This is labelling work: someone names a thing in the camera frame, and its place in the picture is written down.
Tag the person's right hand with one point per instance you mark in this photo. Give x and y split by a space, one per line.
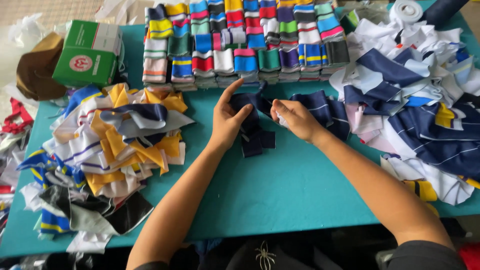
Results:
302 122

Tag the person's left hand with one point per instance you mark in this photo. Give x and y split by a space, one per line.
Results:
225 123

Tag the person's right fingers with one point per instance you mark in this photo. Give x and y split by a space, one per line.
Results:
281 110

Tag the plain navy fabric piece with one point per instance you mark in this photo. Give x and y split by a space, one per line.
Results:
252 135

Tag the navy white-striped fabric piece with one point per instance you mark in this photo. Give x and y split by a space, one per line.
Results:
318 108

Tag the stacks of striped knit collars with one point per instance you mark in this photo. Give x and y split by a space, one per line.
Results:
243 37

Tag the heap of navy white scraps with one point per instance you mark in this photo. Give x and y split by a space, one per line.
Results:
420 105

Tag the person's black spider-print shirt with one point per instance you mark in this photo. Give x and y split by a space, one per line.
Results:
270 257

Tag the white tape roll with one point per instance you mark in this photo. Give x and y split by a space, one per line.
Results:
407 10

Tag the heap of yellow white scraps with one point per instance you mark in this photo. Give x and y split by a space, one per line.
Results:
108 150

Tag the dark navy fabric roll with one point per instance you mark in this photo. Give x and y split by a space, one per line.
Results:
444 11

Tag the green and white cardboard box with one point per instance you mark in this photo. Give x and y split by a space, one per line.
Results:
88 56

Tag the brown fabric cap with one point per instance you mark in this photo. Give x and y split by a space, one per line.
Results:
37 71

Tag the red fabric piece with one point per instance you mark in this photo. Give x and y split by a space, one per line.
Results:
17 116

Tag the clear plastic bag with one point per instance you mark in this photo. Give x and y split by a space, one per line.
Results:
30 28

